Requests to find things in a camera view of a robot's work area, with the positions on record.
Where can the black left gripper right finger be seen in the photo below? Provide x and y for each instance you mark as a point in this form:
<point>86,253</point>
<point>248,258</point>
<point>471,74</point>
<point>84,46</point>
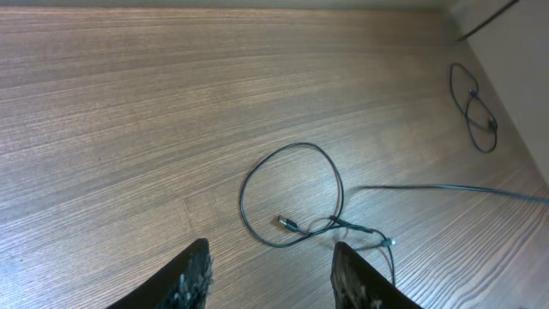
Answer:
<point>357,285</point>

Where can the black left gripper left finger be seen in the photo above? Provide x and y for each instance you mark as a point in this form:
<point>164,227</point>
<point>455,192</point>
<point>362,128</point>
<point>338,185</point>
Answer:
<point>182,283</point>

